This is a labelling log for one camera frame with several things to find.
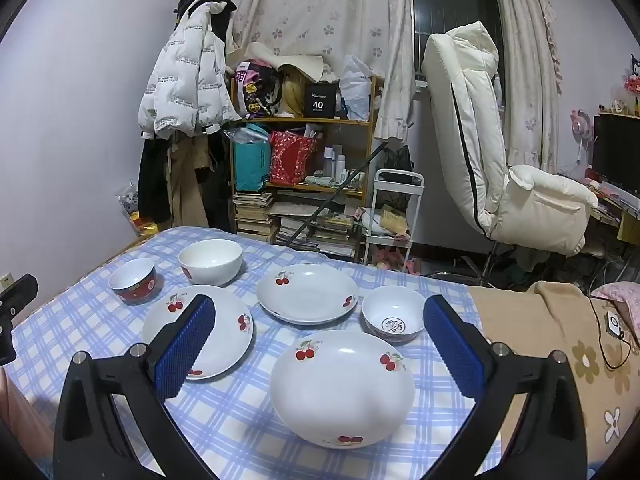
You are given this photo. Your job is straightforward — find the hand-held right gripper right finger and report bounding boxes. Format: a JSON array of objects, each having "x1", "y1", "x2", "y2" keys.
[{"x1": 422, "y1": 294, "x2": 587, "y2": 480}]

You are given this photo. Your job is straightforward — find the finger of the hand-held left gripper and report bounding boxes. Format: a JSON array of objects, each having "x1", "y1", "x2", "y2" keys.
[
  {"x1": 0, "y1": 274, "x2": 39, "y2": 317},
  {"x1": 0, "y1": 310, "x2": 17, "y2": 366}
]

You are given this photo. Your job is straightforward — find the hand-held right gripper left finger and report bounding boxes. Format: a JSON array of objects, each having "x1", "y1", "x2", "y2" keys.
[{"x1": 52, "y1": 294, "x2": 217, "y2": 480}]

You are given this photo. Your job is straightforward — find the white cherry print plate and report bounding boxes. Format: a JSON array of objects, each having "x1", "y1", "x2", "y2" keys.
[
  {"x1": 142, "y1": 285, "x2": 254, "y2": 381},
  {"x1": 270, "y1": 330, "x2": 416, "y2": 450},
  {"x1": 256, "y1": 263, "x2": 360, "y2": 326}
]

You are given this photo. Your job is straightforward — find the white bowl with red print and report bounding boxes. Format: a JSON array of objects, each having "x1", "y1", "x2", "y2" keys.
[{"x1": 361, "y1": 286, "x2": 427, "y2": 345}]

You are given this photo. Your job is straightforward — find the small red bowl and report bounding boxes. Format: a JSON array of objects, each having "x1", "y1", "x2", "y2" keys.
[{"x1": 109, "y1": 257, "x2": 161, "y2": 306}]

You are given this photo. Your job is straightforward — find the plain white bowl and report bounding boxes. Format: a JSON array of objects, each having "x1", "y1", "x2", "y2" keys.
[{"x1": 178, "y1": 239, "x2": 243, "y2": 287}]

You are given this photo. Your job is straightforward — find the person's left forearm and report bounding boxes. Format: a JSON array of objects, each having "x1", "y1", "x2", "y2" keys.
[{"x1": 0, "y1": 362, "x2": 57, "y2": 466}]

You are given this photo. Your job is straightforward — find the blue plaid bedsheet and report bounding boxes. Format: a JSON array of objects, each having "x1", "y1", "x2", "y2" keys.
[{"x1": 0, "y1": 226, "x2": 506, "y2": 480}]

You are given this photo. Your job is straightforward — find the beige flower blanket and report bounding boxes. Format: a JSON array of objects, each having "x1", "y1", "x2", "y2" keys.
[{"x1": 470, "y1": 280, "x2": 640, "y2": 480}]

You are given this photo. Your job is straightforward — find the pink plush toys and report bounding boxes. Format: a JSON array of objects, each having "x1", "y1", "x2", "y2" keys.
[{"x1": 375, "y1": 247, "x2": 422, "y2": 274}]

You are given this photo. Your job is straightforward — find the white trolley cart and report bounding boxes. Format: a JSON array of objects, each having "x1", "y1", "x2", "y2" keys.
[{"x1": 362, "y1": 169, "x2": 426, "y2": 269}]

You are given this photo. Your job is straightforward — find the clear bag of small things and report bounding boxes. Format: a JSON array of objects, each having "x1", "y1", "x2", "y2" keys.
[{"x1": 117, "y1": 180, "x2": 152, "y2": 237}]

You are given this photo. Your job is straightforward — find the stack of old books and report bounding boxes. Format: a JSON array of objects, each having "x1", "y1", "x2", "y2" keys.
[{"x1": 233, "y1": 191, "x2": 276, "y2": 242}]

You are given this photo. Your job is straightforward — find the hanging beige trousers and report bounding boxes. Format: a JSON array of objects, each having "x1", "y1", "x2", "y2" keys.
[{"x1": 170, "y1": 135, "x2": 212, "y2": 229}]

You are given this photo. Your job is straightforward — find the hanging black clothes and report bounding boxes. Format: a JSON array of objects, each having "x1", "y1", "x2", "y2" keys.
[{"x1": 138, "y1": 135, "x2": 173, "y2": 224}]

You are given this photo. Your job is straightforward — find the pink pillow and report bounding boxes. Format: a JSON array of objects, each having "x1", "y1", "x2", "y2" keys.
[{"x1": 590, "y1": 282, "x2": 640, "y2": 322}]

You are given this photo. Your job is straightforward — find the pile of papers and magazines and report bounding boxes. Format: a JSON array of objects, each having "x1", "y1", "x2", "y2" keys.
[{"x1": 272, "y1": 189, "x2": 362, "y2": 262}]

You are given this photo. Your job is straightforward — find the black bag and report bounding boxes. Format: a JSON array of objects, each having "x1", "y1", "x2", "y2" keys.
[{"x1": 384, "y1": 145, "x2": 416, "y2": 184}]

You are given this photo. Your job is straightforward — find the black pole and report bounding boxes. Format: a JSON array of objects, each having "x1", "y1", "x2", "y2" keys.
[{"x1": 285, "y1": 142, "x2": 389, "y2": 247}]

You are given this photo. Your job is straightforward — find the teal bag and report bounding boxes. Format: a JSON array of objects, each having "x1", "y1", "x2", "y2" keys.
[{"x1": 232, "y1": 125, "x2": 274, "y2": 192}]

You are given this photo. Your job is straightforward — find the cream recliner chair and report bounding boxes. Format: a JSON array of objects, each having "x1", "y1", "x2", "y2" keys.
[{"x1": 421, "y1": 21, "x2": 600, "y2": 257}]

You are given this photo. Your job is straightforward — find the red patterned bag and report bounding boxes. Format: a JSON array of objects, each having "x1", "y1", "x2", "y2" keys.
[{"x1": 270, "y1": 130, "x2": 321, "y2": 186}]

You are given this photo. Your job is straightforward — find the row of white bottles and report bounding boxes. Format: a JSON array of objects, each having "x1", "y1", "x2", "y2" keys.
[{"x1": 322, "y1": 144, "x2": 352, "y2": 184}]

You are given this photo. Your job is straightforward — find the pink desk fan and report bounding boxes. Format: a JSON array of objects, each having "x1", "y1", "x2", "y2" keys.
[{"x1": 570, "y1": 107, "x2": 599, "y2": 167}]

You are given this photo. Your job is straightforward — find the black monitor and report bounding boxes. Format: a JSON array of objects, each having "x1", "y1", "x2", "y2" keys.
[{"x1": 592, "y1": 112, "x2": 640, "y2": 197}]

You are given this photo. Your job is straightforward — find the wooden shelf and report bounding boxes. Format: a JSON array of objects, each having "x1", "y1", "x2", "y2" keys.
[{"x1": 229, "y1": 75, "x2": 386, "y2": 262}]

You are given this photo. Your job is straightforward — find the colourful printed bag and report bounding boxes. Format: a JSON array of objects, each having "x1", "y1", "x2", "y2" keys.
[{"x1": 235, "y1": 60, "x2": 282, "y2": 117}]

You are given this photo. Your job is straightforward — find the white puffer jacket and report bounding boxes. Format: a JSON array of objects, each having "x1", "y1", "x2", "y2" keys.
[{"x1": 138, "y1": 0, "x2": 242, "y2": 140}]

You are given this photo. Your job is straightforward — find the white plastic bag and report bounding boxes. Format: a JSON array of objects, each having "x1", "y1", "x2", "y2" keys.
[{"x1": 340, "y1": 55, "x2": 374, "y2": 122}]

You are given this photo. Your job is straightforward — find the blonde wig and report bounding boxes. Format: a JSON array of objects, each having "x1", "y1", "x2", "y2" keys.
[{"x1": 280, "y1": 67, "x2": 309, "y2": 117}]

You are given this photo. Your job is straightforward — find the black box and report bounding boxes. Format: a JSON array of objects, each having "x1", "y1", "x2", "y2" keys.
[{"x1": 305, "y1": 81, "x2": 341, "y2": 114}]

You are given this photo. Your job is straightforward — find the floral curtain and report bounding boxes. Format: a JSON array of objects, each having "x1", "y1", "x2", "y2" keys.
[
  {"x1": 232, "y1": 0, "x2": 417, "y2": 142},
  {"x1": 487, "y1": 0, "x2": 564, "y2": 174}
]

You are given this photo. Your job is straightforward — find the beige felt sheet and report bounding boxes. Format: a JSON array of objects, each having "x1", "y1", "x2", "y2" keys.
[{"x1": 244, "y1": 42, "x2": 327, "y2": 82}]

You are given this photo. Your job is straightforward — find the dark plush toy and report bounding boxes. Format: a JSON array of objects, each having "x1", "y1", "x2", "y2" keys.
[{"x1": 622, "y1": 52, "x2": 640, "y2": 97}]

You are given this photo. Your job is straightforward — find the dark window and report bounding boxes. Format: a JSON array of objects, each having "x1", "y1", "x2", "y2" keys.
[{"x1": 410, "y1": 0, "x2": 503, "y2": 81}]

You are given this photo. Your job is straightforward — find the black cable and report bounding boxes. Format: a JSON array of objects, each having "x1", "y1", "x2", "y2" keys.
[{"x1": 587, "y1": 295, "x2": 640, "y2": 372}]

